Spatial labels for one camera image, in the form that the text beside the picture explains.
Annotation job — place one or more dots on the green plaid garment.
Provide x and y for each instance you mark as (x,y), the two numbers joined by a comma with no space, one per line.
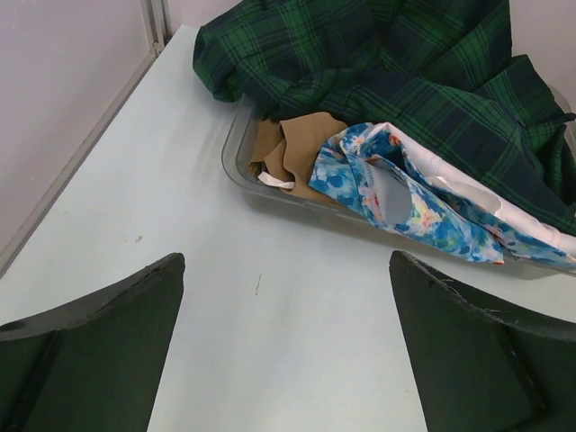
(441,71)

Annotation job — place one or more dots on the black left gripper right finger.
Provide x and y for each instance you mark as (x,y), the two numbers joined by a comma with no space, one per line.
(481,363)

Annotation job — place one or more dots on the clear plastic tray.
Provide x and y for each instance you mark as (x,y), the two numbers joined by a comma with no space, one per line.
(235,158)

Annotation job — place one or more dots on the tan folded garment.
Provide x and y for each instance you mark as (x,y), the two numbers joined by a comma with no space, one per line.
(287,150)

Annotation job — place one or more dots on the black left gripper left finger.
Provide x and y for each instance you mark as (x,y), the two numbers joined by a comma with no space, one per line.
(95,363)

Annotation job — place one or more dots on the blue floral skirt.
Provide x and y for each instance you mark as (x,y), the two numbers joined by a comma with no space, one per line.
(397,185)

